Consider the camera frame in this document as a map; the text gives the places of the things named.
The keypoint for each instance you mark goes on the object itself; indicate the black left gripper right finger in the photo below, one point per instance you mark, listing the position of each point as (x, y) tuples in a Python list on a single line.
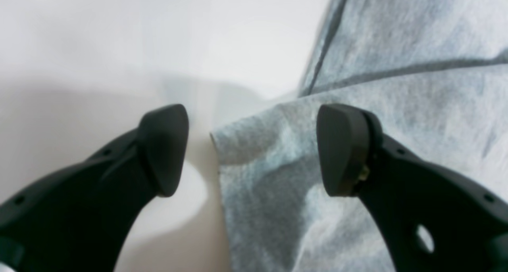
[(431, 218)]

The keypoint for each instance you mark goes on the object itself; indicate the grey T-shirt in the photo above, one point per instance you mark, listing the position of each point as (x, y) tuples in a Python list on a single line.
[(433, 71)]

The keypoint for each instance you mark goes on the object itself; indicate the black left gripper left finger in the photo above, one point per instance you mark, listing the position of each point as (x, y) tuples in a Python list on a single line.
[(78, 218)]

